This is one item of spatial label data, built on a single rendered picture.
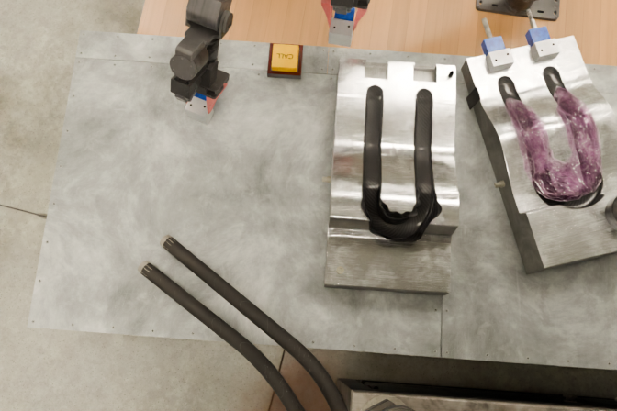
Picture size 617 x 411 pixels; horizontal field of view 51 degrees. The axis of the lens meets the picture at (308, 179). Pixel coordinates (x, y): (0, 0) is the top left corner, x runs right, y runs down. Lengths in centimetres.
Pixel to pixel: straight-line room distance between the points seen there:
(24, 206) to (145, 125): 101
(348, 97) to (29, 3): 163
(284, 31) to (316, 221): 47
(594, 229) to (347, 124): 55
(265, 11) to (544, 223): 81
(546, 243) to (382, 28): 63
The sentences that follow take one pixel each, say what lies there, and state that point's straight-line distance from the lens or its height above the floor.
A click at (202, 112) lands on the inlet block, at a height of 85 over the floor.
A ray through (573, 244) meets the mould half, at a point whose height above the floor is 91.
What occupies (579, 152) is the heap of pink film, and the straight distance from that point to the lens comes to 149.
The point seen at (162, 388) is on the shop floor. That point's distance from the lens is 226.
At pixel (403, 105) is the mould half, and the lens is 144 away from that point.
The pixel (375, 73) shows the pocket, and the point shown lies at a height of 86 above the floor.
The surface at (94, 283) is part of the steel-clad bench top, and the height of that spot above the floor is 80.
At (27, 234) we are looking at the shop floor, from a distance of 244.
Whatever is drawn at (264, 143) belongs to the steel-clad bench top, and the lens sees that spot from 149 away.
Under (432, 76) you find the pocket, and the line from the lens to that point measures 150.
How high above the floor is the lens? 221
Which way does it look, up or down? 75 degrees down
